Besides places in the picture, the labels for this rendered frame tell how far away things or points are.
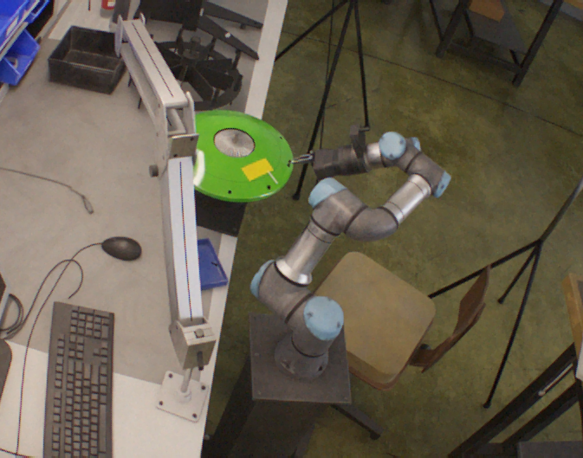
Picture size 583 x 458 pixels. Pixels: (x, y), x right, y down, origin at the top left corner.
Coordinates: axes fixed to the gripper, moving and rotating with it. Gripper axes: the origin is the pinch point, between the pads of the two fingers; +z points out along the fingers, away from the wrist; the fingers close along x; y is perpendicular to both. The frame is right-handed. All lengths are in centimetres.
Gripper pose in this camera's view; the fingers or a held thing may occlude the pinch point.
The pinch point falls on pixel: (288, 162)
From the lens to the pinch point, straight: 173.3
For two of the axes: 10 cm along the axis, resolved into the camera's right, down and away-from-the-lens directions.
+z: -9.3, 1.3, 3.5
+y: 3.4, 6.7, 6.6
